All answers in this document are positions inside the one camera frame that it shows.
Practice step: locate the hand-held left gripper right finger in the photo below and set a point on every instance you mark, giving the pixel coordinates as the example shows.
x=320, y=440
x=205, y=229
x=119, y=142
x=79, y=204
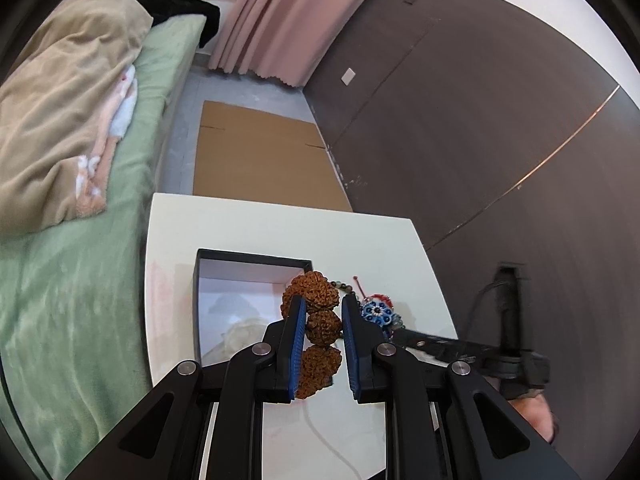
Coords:
x=350, y=350

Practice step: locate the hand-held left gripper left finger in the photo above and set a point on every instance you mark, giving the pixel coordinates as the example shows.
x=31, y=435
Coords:
x=298, y=350

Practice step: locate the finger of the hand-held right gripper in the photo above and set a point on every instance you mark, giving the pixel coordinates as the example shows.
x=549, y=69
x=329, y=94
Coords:
x=435, y=344

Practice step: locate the black jewelry box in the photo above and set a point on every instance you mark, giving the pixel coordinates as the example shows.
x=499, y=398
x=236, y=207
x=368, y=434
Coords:
x=250, y=258

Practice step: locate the person's right hand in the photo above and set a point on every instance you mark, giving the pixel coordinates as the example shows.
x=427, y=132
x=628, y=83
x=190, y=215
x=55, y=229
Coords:
x=537, y=412

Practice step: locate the blue flower bead ornament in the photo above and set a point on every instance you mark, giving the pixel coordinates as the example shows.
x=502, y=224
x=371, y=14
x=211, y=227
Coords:
x=377, y=312

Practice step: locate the clear plastic bag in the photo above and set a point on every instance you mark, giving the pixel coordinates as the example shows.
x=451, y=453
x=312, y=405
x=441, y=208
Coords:
x=240, y=335

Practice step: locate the red hair pin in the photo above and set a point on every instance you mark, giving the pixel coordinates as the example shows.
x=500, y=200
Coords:
x=359, y=282

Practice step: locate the white table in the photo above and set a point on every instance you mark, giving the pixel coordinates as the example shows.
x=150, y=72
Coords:
x=300, y=230

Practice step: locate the flat cardboard sheet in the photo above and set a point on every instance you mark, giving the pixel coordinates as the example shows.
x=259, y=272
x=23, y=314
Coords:
x=260, y=160

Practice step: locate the bed with green sheet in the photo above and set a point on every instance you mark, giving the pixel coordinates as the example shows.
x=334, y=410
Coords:
x=75, y=310

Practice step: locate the pink and white cloth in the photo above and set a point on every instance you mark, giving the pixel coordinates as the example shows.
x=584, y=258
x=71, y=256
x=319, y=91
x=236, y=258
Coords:
x=125, y=110

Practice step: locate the pink curtain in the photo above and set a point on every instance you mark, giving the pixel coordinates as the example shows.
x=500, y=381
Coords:
x=290, y=15

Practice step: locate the beige blanket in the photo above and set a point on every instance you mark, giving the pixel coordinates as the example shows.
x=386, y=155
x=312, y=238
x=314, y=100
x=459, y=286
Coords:
x=60, y=110

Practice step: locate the black cloth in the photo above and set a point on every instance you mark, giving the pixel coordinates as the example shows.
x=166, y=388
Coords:
x=175, y=7

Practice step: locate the white wall switch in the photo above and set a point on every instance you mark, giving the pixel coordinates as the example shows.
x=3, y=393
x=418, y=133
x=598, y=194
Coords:
x=348, y=76

